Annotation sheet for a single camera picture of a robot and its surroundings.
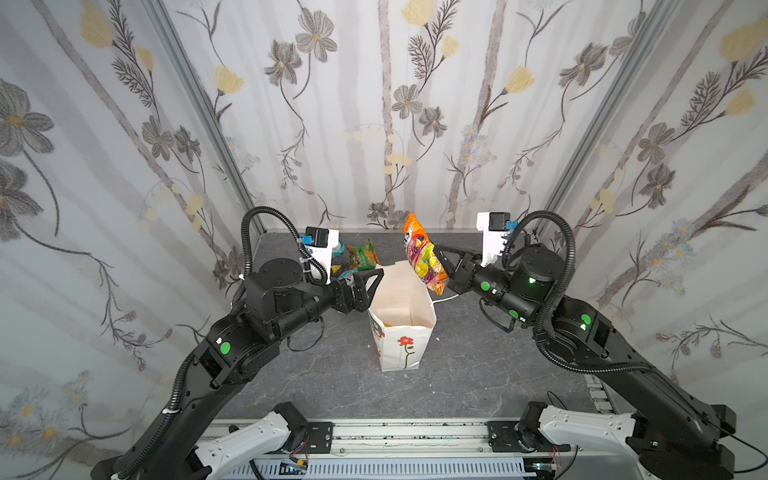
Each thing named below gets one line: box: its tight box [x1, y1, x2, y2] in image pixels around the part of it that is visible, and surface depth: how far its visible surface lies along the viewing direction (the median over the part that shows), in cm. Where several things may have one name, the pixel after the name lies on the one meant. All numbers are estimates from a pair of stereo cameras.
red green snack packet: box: [346, 239, 382, 271], surface depth 110 cm
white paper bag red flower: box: [368, 260, 437, 373], surface depth 75 cm
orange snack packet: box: [403, 212, 449, 295], surface depth 59 cm
